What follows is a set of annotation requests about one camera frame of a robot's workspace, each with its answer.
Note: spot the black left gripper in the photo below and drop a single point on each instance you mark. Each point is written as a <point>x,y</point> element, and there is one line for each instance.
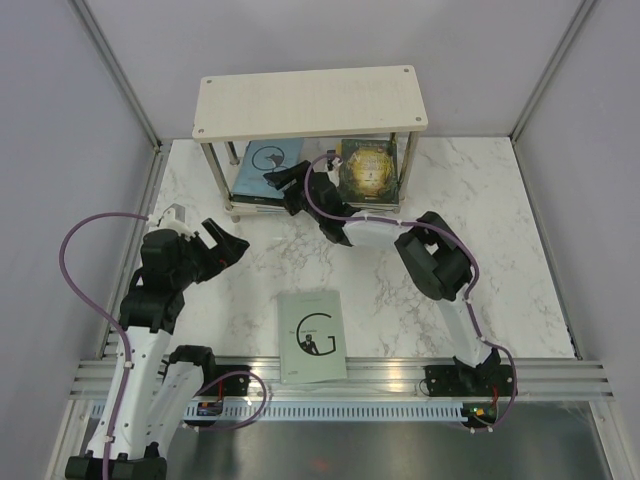
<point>227,250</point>

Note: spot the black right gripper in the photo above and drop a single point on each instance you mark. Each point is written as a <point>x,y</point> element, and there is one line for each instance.
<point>280,178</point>

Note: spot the dark Wuthering Heights book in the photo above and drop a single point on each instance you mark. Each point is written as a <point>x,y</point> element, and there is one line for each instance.
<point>258,200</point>

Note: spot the light blue cat cover book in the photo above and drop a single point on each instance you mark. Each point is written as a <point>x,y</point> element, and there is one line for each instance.
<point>262,157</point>

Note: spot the purple galaxy cover book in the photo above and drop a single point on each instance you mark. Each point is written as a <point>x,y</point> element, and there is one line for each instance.
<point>380,207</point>

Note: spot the dark green hardcover book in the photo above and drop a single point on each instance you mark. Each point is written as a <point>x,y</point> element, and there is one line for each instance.
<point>369,172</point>

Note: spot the pale green thin book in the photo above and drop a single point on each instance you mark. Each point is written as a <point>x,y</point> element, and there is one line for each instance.
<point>312,344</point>

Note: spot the blue ocean Jules Verne book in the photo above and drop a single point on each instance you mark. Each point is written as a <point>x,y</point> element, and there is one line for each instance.
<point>240,208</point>

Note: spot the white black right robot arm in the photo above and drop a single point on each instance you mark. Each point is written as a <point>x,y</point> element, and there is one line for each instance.
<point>439,264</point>

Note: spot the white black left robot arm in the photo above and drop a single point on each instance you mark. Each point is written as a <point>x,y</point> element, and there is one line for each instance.
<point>151,389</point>

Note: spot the white two-tier wooden shelf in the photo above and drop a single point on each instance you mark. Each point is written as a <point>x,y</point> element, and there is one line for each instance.
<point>308,104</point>

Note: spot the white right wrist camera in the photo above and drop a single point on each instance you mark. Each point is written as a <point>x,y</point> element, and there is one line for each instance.
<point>333,161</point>

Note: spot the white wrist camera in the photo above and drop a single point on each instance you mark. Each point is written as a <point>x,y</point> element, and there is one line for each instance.
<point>333,161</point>
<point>172,218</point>

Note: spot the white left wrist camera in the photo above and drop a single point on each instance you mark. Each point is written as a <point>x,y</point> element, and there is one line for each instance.
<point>172,218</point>

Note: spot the aluminium mounting rail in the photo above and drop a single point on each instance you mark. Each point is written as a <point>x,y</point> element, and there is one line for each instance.
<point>387,379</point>

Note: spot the white slotted cable duct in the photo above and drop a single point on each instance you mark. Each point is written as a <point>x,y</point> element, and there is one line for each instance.
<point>329,411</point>

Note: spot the aluminium frame post left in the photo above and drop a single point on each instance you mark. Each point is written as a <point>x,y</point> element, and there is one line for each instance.
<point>108,57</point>

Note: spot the aluminium frame post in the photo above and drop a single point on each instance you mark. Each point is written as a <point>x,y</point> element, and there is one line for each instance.
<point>571,33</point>
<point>108,57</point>

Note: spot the aluminium frame post right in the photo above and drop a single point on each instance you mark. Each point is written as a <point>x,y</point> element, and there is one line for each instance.
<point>571,33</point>

